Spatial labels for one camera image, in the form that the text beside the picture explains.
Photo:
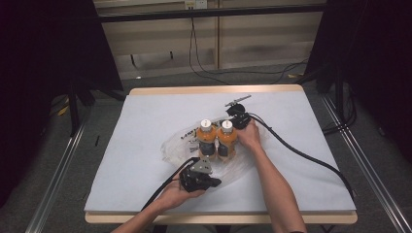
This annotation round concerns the clear plastic bag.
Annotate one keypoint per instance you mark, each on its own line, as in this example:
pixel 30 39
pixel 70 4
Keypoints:
pixel 181 145

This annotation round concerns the person's right hand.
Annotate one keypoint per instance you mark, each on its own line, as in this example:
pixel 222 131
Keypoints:
pixel 249 137

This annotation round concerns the orange drink bottle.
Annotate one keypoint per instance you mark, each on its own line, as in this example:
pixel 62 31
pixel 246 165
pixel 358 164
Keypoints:
pixel 226 140
pixel 206 139

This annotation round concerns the black horizontal bar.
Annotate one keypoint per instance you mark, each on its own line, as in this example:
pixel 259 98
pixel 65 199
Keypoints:
pixel 210 13

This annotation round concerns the wall power outlet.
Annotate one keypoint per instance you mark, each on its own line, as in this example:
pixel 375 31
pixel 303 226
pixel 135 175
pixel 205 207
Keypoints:
pixel 196 4

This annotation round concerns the wooden table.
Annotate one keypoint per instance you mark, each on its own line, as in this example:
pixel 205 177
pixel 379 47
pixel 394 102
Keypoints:
pixel 220 218

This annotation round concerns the person's left hand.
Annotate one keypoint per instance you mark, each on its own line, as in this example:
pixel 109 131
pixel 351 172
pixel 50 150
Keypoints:
pixel 176 195

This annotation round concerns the aluminium floor rail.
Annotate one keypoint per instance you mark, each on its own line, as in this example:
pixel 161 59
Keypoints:
pixel 55 181
pixel 366 161

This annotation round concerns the white table mat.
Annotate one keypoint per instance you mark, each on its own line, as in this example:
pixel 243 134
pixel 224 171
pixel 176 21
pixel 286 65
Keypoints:
pixel 129 145

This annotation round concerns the yellow floor tape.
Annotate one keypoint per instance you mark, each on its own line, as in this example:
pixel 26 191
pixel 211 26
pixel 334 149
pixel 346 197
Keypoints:
pixel 63 110

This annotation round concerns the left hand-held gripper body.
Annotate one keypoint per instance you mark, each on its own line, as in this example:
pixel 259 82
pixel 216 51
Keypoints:
pixel 194 179

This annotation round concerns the black curtain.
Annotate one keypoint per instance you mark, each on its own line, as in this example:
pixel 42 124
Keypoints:
pixel 372 48
pixel 48 48

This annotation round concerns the black metal stand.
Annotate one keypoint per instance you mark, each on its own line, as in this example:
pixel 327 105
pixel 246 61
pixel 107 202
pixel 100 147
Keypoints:
pixel 73 110
pixel 338 93

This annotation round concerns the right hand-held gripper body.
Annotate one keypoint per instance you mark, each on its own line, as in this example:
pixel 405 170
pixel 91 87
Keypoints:
pixel 239 116

